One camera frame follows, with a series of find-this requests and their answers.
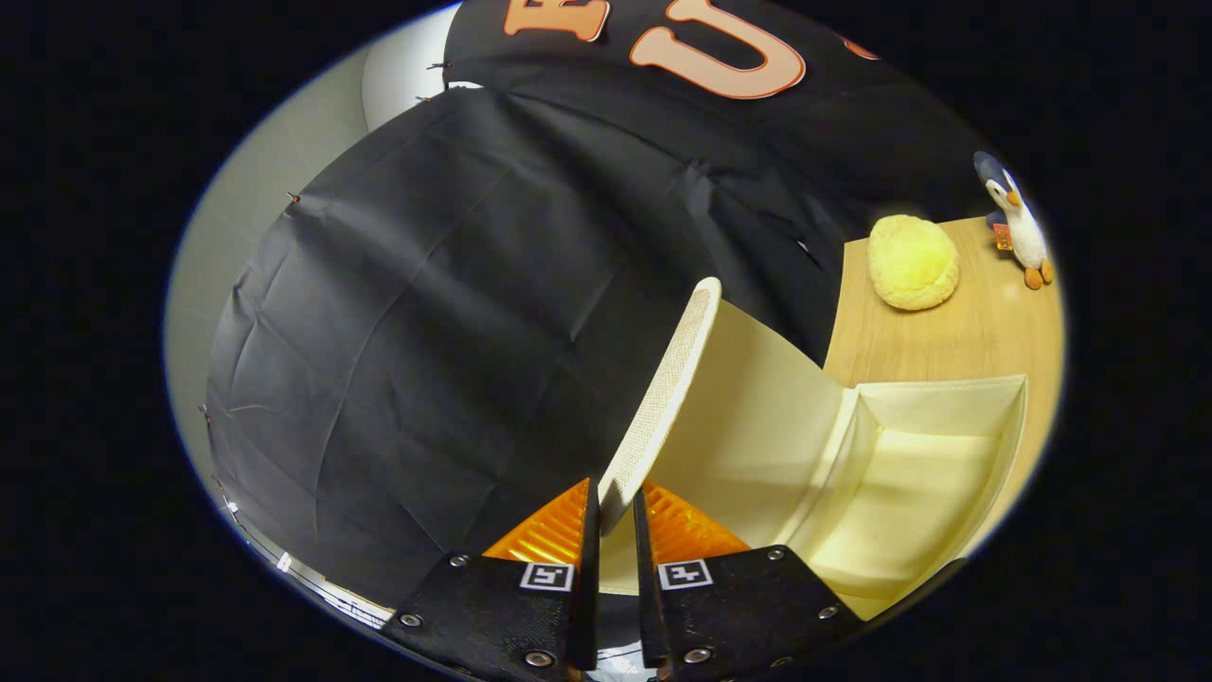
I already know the yellow plush bun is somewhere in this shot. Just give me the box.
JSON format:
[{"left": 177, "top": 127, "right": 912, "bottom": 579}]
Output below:
[{"left": 867, "top": 214, "right": 961, "bottom": 313}]

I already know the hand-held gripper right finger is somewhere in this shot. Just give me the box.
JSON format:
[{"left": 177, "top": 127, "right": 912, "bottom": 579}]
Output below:
[{"left": 632, "top": 479, "right": 867, "bottom": 682}]

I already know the cream fabric storage box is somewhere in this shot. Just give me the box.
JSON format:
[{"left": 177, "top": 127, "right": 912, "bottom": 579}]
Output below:
[{"left": 597, "top": 277, "right": 1029, "bottom": 622}]

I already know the black backdrop cloth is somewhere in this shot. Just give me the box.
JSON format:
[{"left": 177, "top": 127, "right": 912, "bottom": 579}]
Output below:
[{"left": 204, "top": 0, "right": 995, "bottom": 609}]

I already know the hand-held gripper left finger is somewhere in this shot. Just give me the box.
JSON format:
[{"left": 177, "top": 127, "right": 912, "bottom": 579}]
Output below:
[{"left": 379, "top": 476, "right": 603, "bottom": 682}]

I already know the blue white penguin plush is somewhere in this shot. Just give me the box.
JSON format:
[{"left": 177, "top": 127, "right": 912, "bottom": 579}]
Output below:
[{"left": 972, "top": 150, "right": 1056, "bottom": 292}]

